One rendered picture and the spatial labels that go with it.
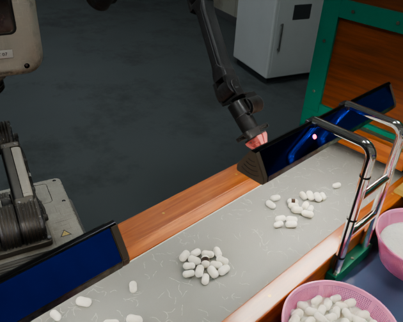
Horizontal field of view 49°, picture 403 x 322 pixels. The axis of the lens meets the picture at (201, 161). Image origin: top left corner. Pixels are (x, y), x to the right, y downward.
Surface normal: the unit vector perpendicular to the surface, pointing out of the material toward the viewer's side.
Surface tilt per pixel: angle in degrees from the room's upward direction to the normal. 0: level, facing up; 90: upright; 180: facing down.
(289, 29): 90
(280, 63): 90
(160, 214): 0
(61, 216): 0
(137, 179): 0
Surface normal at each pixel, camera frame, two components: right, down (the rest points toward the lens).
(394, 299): 0.05, -0.84
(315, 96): -0.73, 0.34
